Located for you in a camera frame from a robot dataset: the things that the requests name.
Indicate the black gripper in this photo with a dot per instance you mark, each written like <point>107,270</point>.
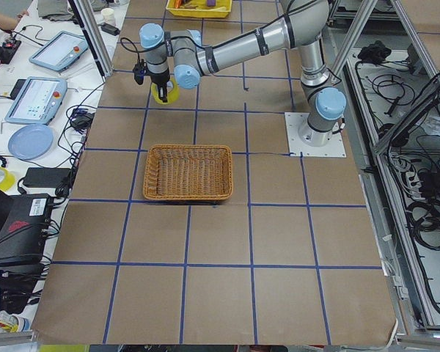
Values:
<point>159,79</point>

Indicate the yellow tape roll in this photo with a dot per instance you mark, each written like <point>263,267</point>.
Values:
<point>173,92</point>

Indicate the black box device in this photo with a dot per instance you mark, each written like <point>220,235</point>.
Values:
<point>23,218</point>

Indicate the aluminium frame post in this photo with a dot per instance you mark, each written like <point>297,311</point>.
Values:
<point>82,9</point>

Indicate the black power adapter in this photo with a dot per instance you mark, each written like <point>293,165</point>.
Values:
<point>42,177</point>

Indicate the light blue plate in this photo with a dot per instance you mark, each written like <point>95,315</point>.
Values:
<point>31,141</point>

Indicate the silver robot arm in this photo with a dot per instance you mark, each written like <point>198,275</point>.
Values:
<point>180,57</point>

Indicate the brown wicker basket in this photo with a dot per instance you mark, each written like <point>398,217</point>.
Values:
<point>187,172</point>

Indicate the yellow plastic tray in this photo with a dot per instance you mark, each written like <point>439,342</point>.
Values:
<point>200,9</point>

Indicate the white paper cup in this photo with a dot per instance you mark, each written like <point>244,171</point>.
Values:
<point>108,16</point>

